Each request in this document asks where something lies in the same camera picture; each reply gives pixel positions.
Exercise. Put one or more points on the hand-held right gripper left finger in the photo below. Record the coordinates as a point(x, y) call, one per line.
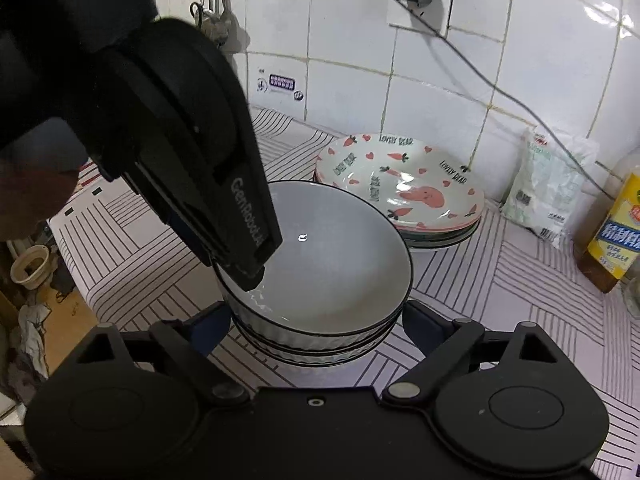
point(215, 322)

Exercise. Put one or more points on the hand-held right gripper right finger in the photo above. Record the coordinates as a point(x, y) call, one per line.
point(422, 322)

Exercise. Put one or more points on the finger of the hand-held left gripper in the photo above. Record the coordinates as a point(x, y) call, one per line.
point(185, 200)
point(252, 230)

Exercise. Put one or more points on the white ribbed bowl black rim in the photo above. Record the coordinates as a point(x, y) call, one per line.
point(340, 260)
point(315, 358)
point(320, 342)

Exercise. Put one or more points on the white rabbit carrot plate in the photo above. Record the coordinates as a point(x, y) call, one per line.
point(400, 180)

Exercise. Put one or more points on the striped white tablecloth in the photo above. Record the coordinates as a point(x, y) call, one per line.
point(500, 300)

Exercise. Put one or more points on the hanging metal utensils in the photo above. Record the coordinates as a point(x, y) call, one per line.
point(215, 5)

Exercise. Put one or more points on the grey rag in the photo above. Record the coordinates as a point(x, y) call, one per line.
point(32, 340)

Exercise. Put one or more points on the white plastic bag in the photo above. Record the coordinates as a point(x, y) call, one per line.
point(550, 185)

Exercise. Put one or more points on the yellow label oil bottle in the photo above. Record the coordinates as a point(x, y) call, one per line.
point(612, 240)

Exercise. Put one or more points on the glass jar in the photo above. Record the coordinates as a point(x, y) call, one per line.
point(632, 297)

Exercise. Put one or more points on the white wall sticker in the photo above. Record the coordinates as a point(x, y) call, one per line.
point(280, 85)

